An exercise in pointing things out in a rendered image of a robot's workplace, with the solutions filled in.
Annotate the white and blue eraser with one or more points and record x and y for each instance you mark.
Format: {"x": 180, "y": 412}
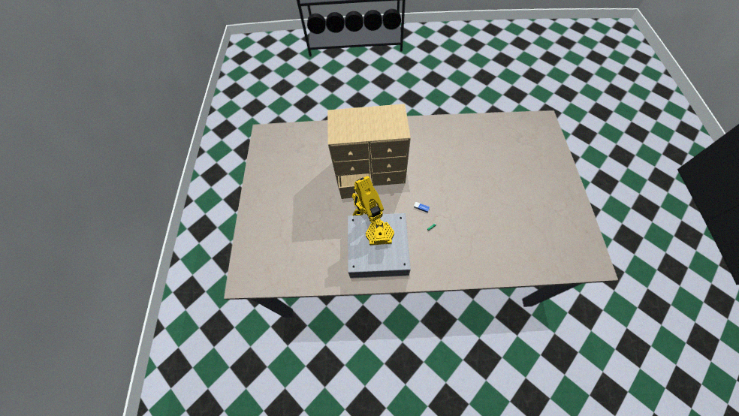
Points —
{"x": 421, "y": 207}

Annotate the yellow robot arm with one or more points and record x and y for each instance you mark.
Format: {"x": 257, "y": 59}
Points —
{"x": 367, "y": 205}

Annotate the brown wooden chest of drawers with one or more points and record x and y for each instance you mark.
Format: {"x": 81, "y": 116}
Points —
{"x": 365, "y": 125}

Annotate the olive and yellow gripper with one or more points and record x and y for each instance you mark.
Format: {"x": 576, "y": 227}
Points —
{"x": 356, "y": 200}

